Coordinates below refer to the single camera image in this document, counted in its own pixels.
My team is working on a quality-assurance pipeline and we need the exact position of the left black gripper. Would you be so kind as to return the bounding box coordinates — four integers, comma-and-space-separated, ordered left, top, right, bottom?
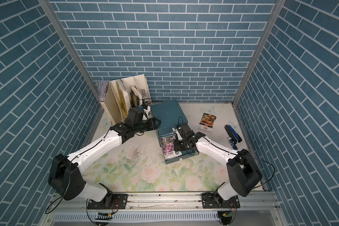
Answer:
133, 117, 162, 134

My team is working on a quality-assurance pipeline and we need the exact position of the purple flower seed bag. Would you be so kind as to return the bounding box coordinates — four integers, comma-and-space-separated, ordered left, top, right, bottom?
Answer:
160, 134, 182, 161

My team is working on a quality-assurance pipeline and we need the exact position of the teal three-drawer cabinet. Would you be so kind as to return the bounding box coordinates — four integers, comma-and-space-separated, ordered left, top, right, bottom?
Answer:
151, 100, 195, 164

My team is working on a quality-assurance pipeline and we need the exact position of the orange flower seed bag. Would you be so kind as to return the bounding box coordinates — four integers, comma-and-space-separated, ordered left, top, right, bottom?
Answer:
198, 113, 217, 132

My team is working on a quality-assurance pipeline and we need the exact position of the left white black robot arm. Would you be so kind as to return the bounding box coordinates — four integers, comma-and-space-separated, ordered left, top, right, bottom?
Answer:
48, 107, 161, 202

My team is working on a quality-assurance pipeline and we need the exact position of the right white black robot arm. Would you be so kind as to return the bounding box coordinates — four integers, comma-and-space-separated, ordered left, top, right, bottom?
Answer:
172, 123, 262, 208

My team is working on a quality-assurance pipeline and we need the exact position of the dark sunflower cover book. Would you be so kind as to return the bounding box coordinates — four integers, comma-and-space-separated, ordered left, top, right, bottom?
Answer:
131, 86, 143, 107

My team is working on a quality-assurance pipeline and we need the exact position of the white file organizer rack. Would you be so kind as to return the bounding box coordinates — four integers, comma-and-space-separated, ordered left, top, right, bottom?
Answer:
100, 74, 152, 126

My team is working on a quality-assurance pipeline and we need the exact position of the floral table mat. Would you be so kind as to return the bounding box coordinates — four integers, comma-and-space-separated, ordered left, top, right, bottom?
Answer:
83, 103, 242, 192

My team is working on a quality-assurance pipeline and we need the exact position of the yellow cover book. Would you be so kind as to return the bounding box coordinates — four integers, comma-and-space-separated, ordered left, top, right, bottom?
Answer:
115, 80, 131, 121

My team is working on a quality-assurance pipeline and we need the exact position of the black stapler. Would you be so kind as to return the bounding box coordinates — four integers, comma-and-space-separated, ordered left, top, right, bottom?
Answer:
224, 125, 237, 144

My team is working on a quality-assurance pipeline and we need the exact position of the small blue white tube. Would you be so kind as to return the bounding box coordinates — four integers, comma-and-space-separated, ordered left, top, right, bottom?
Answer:
228, 137, 238, 150

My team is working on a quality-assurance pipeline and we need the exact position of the blue stapler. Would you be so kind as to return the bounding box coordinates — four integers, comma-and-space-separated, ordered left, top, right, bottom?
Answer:
228, 125, 242, 143

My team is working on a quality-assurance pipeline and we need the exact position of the purple striped folder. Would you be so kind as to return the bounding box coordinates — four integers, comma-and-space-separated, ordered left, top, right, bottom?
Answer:
98, 80, 109, 102

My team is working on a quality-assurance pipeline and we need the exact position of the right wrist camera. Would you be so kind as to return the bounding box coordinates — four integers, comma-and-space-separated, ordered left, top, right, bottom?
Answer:
172, 127, 183, 141

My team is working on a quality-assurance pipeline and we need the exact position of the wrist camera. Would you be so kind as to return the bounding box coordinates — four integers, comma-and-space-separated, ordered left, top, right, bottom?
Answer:
140, 102, 151, 116
172, 127, 183, 141

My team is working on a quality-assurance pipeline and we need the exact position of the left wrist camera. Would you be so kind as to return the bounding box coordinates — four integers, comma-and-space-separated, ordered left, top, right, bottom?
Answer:
140, 102, 151, 116

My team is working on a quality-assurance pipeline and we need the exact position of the aluminium mounting rail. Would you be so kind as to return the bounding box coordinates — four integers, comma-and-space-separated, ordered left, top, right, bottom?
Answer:
46, 191, 280, 212

